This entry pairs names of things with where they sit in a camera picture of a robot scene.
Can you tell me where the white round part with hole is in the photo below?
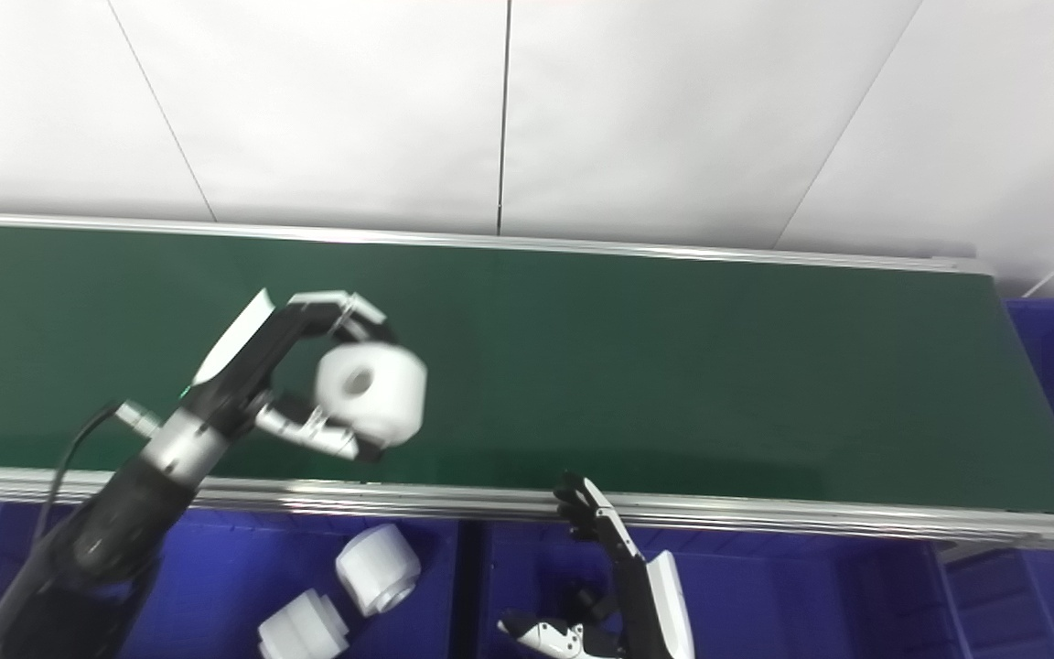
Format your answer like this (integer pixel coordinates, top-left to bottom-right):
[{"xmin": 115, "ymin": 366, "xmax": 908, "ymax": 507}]
[{"xmin": 315, "ymin": 343, "xmax": 427, "ymax": 449}]

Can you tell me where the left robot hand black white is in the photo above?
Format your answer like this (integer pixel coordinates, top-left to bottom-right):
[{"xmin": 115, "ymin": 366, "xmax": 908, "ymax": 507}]
[{"xmin": 184, "ymin": 290, "xmax": 398, "ymax": 463}]

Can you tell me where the white cylindrical part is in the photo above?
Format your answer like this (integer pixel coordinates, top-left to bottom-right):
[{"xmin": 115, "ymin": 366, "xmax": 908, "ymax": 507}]
[
  {"xmin": 257, "ymin": 589, "xmax": 350, "ymax": 659},
  {"xmin": 335, "ymin": 524, "xmax": 422, "ymax": 616}
]

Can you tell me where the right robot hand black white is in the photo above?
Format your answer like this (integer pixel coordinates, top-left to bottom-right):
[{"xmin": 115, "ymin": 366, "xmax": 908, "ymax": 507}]
[{"xmin": 498, "ymin": 471, "xmax": 697, "ymax": 659}]

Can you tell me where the green conveyor belt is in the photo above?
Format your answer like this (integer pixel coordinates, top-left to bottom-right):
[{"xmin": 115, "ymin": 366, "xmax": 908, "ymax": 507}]
[
  {"xmin": 0, "ymin": 224, "xmax": 1054, "ymax": 515},
  {"xmin": 0, "ymin": 211, "xmax": 1054, "ymax": 550}
]

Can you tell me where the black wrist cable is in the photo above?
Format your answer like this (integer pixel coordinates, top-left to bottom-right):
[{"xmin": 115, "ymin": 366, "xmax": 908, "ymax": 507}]
[{"xmin": 33, "ymin": 400, "xmax": 164, "ymax": 550}]

